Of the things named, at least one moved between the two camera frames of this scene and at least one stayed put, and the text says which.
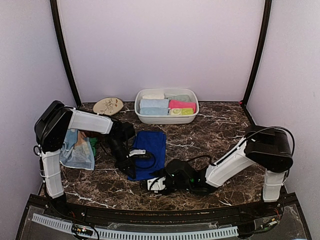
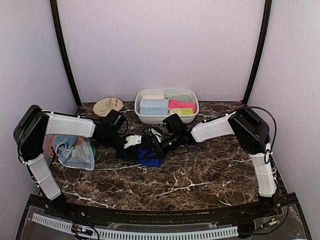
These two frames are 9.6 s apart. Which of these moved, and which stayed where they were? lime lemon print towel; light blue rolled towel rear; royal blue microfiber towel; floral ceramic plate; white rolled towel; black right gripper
Moved: black right gripper; royal blue microfiber towel
Stayed: white rolled towel; floral ceramic plate; light blue rolled towel rear; lime lemon print towel
